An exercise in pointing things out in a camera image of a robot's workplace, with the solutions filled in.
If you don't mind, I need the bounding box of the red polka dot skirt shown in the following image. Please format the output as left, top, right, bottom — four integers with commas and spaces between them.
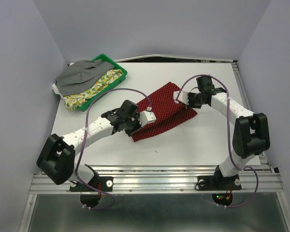
131, 82, 197, 142

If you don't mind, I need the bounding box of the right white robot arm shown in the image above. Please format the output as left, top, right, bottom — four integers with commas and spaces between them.
186, 75, 270, 191

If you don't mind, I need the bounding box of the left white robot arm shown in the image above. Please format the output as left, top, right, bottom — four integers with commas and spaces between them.
36, 100, 152, 191

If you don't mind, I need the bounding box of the yellow lemon print skirt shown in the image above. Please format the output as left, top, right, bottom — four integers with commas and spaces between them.
62, 69, 124, 112

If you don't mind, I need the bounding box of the grey skirt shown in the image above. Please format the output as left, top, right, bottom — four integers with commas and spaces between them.
56, 59, 115, 97

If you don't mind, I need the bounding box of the green plastic tray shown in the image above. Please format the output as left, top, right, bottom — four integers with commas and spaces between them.
77, 54, 128, 112

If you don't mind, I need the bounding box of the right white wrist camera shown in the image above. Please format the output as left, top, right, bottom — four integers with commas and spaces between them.
173, 91, 189, 105

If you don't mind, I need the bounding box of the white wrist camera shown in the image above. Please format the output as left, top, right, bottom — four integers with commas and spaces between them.
173, 91, 189, 105
138, 111, 156, 127

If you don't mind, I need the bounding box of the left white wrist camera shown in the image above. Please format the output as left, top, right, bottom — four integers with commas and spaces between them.
138, 111, 156, 127

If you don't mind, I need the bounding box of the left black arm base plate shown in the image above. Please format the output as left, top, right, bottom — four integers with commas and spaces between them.
69, 176, 114, 192

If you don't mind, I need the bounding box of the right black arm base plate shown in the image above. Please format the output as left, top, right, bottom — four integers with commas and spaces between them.
194, 175, 242, 191

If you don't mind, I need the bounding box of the aluminium frame rail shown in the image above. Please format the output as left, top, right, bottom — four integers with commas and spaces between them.
29, 164, 283, 195

